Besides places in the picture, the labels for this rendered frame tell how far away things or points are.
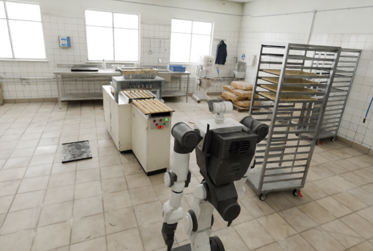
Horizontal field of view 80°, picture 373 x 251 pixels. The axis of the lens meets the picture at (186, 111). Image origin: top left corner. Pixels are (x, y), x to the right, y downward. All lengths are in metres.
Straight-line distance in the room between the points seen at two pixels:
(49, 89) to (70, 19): 1.85
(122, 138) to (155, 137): 0.79
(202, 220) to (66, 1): 5.90
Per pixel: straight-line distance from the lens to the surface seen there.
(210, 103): 1.19
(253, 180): 3.08
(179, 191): 1.28
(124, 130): 3.49
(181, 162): 1.17
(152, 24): 6.76
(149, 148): 2.93
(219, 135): 1.08
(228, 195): 1.31
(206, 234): 1.78
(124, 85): 3.37
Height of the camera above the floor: 1.79
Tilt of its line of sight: 18 degrees down
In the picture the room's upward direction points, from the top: 4 degrees clockwise
